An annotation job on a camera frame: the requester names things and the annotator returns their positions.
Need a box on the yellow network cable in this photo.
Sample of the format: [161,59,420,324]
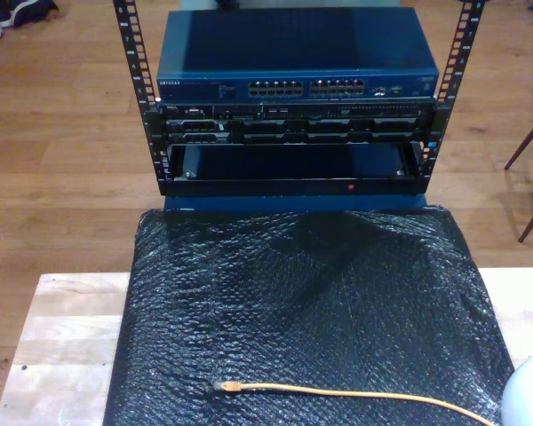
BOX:
[211,380,497,426]

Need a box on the blue base box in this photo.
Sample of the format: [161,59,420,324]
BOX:
[163,193,428,214]

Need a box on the black rack server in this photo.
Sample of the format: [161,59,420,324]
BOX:
[159,103,436,146]

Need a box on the black bubble-wrap mat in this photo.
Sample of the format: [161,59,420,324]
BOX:
[101,204,533,426]

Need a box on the wooden chair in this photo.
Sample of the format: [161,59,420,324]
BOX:
[504,105,533,244]

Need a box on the blue network switch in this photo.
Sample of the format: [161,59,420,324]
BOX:
[155,7,440,106]

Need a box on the black rack frame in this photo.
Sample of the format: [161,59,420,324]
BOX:
[112,0,488,197]

